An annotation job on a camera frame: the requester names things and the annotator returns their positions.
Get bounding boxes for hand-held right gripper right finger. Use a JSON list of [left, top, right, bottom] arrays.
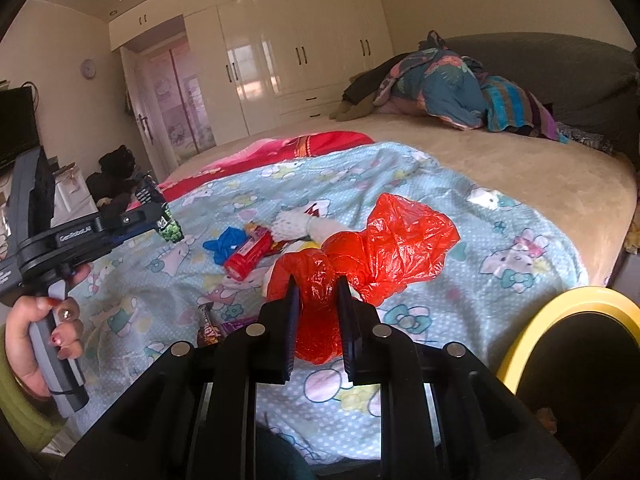
[[335, 275, 583, 480]]

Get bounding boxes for cream wardrobe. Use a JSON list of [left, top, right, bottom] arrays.
[[107, 0, 396, 148]]

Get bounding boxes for person's left forearm green sleeve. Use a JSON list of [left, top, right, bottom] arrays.
[[0, 325, 66, 453]]

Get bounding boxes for dark clothing pile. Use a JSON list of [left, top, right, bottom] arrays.
[[335, 52, 411, 122]]

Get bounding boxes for pink cartoon print door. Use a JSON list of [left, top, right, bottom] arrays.
[[132, 42, 218, 171]]

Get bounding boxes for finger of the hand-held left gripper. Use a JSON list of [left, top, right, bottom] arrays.
[[107, 227, 156, 249], [97, 201, 171, 241]]

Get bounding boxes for black bag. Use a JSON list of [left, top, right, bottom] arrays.
[[85, 145, 138, 211]]

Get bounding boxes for beige bed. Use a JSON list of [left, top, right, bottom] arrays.
[[165, 110, 638, 286]]

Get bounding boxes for blue crumpled plastic wrapper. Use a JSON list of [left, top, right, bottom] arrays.
[[202, 226, 248, 266]]

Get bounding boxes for person's dark teal pants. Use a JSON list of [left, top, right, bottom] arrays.
[[256, 425, 313, 480]]

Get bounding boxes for person's left hand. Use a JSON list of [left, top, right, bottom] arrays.
[[5, 263, 94, 401]]

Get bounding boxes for green and black snack packet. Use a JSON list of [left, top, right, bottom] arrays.
[[137, 175, 185, 243]]

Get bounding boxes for red cylindrical container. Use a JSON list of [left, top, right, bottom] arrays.
[[223, 227, 273, 282]]

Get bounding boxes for blue floral quilt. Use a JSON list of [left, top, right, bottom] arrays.
[[372, 30, 493, 131]]

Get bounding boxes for light blue cartoon print blanket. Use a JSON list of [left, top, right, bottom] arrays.
[[65, 141, 591, 463]]

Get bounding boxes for red plastic bag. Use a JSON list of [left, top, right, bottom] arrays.
[[267, 192, 461, 366]]

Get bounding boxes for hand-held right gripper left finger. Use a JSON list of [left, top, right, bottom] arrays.
[[55, 274, 302, 480]]

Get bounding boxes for striped colourful cloth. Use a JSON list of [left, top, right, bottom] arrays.
[[480, 75, 571, 143]]

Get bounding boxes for grey patterned cloth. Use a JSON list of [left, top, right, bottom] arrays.
[[557, 121, 618, 156]]

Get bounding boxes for black bin with yellow rim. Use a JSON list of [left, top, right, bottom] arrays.
[[495, 286, 640, 466]]

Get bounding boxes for red blanket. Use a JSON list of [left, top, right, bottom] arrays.
[[157, 131, 376, 203]]

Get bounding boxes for black television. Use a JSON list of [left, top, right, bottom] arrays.
[[0, 85, 41, 171]]

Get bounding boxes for brown snack wrapper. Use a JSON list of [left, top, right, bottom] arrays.
[[196, 304, 223, 348]]

